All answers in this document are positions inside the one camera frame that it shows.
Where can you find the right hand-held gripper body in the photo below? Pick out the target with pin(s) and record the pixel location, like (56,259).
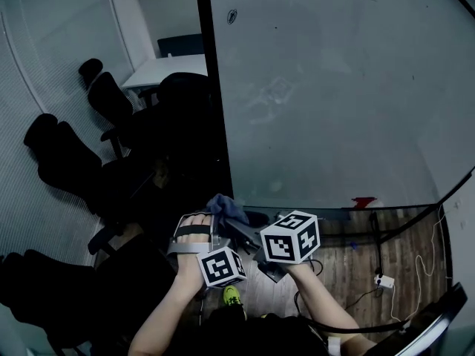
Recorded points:
(285,243)

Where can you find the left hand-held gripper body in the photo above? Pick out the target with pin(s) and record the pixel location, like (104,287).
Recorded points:
(222,269)

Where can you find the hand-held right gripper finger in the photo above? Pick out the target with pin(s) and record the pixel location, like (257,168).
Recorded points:
(245,232)
(272,217)

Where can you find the blue-grey cloth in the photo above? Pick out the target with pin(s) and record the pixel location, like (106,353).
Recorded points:
(226,208)

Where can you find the large whiteboard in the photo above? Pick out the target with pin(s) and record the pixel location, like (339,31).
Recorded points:
(205,13)

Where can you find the person's right forearm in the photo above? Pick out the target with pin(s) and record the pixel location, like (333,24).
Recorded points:
(319,302)

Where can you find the person's left forearm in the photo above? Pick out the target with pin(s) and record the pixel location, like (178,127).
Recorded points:
(167,310)

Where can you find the red whiteboard eraser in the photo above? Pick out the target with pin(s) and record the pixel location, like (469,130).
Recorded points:
(363,202)

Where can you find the person's left hand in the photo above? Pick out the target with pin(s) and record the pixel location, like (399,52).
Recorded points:
(194,239)

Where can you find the person's green left shoe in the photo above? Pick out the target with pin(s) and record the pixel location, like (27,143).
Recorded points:
(232,296)

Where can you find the person's green shoe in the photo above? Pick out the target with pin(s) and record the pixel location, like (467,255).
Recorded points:
(232,296)
(264,314)

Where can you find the person's green right shoe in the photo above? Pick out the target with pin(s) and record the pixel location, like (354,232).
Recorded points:
(264,314)

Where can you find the person's black clothing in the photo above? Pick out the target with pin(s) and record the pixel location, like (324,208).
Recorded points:
(267,336)

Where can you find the white power adapter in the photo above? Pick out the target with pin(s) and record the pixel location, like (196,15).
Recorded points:
(384,281)

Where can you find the black office chair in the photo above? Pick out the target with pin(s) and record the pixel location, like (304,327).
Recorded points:
(55,302)
(182,124)
(63,154)
(109,95)

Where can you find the white desk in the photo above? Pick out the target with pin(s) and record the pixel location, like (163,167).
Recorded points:
(167,70)

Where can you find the black desk screen panel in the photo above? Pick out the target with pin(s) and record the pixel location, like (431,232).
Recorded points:
(180,46)

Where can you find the white window blinds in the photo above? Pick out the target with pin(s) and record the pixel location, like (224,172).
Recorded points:
(44,69)

